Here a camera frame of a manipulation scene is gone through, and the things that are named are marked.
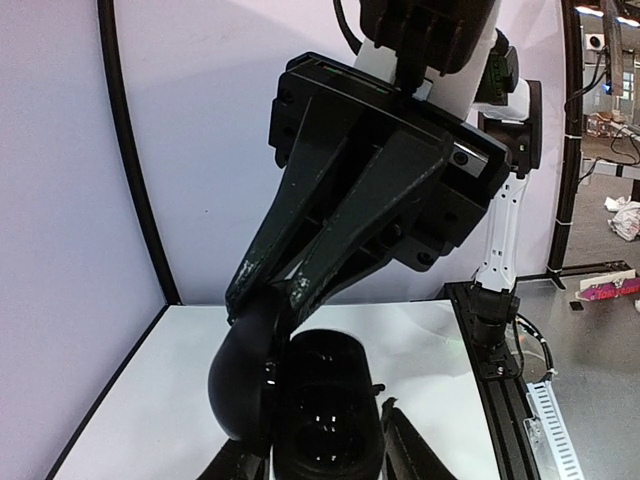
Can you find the left black frame post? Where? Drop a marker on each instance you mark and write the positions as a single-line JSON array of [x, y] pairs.
[[126, 141]]

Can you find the white slotted cable duct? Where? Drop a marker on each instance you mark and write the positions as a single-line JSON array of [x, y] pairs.
[[548, 436]]

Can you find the black front frame rail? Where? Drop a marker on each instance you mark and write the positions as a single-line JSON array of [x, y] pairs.
[[483, 317]]

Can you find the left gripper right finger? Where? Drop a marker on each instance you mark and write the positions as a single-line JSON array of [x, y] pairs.
[[407, 454]]

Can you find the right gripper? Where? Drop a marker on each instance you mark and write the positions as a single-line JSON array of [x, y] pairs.
[[368, 173]]

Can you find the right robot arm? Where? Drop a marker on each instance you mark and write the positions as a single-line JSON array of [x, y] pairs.
[[444, 36]]

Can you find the black frame post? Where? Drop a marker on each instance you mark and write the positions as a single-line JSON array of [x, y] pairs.
[[126, 141], [571, 153]]

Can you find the black earbud charging case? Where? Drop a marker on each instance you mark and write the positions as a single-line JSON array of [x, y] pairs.
[[304, 399]]

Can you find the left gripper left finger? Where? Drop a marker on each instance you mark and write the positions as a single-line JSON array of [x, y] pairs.
[[235, 462]]

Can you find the right black frame post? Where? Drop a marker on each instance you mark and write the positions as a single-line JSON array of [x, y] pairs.
[[571, 153]]

